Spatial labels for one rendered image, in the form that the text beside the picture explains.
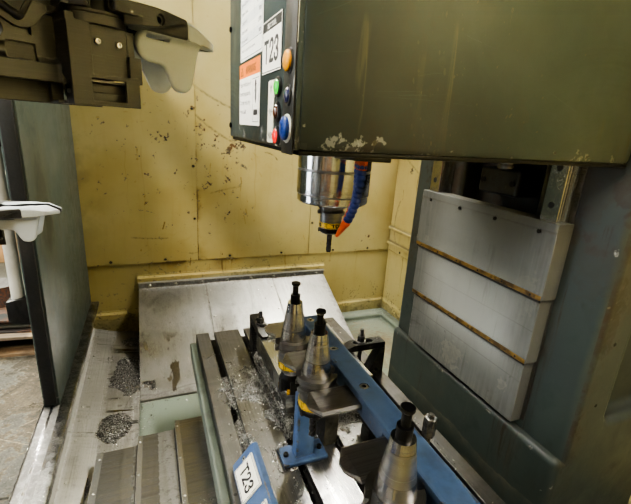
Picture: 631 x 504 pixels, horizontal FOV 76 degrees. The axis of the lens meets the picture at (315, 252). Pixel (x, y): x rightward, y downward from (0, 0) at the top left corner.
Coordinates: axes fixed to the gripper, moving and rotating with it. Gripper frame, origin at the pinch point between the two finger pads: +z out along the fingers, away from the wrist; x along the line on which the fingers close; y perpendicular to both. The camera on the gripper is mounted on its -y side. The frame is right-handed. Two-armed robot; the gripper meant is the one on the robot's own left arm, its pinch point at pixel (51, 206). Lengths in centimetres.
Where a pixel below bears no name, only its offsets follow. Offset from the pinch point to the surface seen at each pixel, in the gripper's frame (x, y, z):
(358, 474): 51, 22, 35
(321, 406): 39, 22, 36
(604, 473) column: 34, 67, 117
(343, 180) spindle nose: 8, -4, 53
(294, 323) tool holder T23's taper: 23.3, 17.1, 37.2
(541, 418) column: 27, 51, 99
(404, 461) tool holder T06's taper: 56, 16, 37
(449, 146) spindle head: 32, -13, 57
